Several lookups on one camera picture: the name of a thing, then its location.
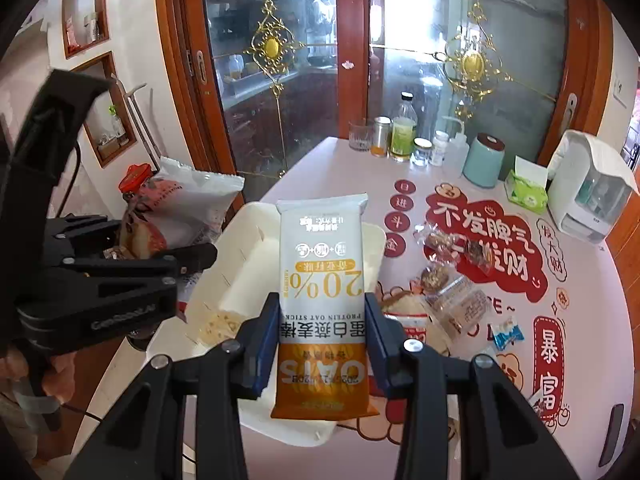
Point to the white orange oat bar packet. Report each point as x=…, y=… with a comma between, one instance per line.
x=325, y=260

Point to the white printed bread packet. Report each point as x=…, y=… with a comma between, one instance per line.
x=187, y=200

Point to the gold door ornament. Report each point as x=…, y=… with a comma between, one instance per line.
x=272, y=46
x=472, y=62

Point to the white countertop cabinet appliance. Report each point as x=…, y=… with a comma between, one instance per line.
x=570, y=180

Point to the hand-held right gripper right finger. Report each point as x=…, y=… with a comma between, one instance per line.
x=376, y=347

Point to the pale cracker packet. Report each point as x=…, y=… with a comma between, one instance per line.
x=220, y=324

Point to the clear bread bag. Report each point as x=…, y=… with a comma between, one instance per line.
x=400, y=305

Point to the white squeeze bottle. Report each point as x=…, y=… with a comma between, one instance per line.
x=456, y=157

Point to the glass tumbler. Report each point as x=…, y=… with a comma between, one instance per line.
x=361, y=136

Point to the teal canister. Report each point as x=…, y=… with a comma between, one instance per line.
x=482, y=162

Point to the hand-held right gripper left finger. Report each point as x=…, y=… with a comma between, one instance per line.
x=264, y=347

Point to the clear cracker packet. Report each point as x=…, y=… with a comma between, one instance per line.
x=465, y=310

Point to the grey metal rod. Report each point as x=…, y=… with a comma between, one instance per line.
x=142, y=125

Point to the wooden framed glass door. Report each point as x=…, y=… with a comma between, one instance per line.
x=515, y=35
x=310, y=110

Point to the blue candy wrapper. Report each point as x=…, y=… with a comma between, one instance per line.
x=506, y=336

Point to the small glass jar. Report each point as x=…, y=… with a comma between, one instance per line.
x=421, y=154

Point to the clear wrapped nut candy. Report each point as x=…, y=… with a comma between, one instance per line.
x=440, y=242

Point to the dark wrapped candy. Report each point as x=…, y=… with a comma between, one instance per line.
x=475, y=252

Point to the clear nut bar packet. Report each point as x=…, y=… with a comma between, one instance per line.
x=435, y=280

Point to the wooden cabinet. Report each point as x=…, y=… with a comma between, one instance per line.
x=627, y=275

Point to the white light switch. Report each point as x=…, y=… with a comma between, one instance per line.
x=620, y=91

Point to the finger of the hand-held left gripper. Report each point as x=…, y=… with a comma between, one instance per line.
x=85, y=235
x=190, y=257

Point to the white pill bottle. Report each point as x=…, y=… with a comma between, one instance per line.
x=439, y=150

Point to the pink printed tablecloth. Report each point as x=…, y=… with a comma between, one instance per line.
x=360, y=170

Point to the person's left hand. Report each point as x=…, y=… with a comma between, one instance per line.
x=62, y=375

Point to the green tissue box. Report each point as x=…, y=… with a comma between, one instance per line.
x=525, y=192

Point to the plastic bottle yellow liquid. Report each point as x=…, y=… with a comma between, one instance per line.
x=403, y=135

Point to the wooden wall niche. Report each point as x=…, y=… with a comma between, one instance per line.
x=95, y=130
x=67, y=10

